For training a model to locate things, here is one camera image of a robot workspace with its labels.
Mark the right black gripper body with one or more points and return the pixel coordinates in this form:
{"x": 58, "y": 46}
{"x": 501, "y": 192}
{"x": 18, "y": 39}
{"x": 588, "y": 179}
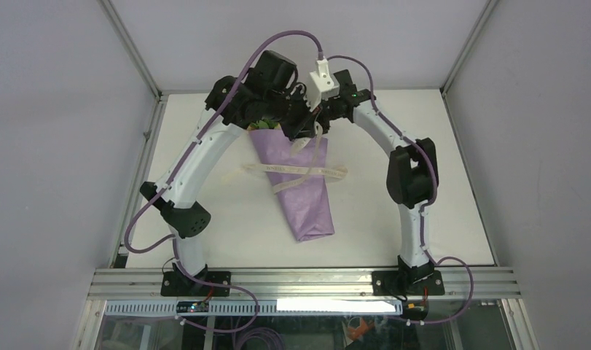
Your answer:
{"x": 328, "y": 114}

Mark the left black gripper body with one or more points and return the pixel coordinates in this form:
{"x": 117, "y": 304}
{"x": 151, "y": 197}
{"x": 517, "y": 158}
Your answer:
{"x": 291, "y": 111}

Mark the cream ribbon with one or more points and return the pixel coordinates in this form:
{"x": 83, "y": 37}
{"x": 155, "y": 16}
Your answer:
{"x": 305, "y": 172}

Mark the pink purple wrapping paper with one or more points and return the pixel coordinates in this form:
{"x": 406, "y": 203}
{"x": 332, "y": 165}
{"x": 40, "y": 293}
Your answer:
{"x": 303, "y": 195}

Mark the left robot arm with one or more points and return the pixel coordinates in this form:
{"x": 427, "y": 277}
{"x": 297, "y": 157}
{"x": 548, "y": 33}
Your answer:
{"x": 175, "y": 193}

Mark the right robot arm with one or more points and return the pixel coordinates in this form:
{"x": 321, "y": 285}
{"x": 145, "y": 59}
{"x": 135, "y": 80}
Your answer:
{"x": 412, "y": 175}

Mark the white led light bar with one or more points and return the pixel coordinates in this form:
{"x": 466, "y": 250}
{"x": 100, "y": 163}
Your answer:
{"x": 322, "y": 305}

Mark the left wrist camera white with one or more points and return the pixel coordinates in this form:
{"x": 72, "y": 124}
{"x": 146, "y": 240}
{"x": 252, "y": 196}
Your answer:
{"x": 320, "y": 85}

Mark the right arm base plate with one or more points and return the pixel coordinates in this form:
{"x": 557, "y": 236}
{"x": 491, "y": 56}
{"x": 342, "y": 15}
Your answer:
{"x": 396, "y": 284}

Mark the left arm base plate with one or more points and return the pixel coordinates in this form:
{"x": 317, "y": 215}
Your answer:
{"x": 176, "y": 284}

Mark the aluminium front rail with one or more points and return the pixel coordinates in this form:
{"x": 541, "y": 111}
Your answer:
{"x": 330, "y": 283}

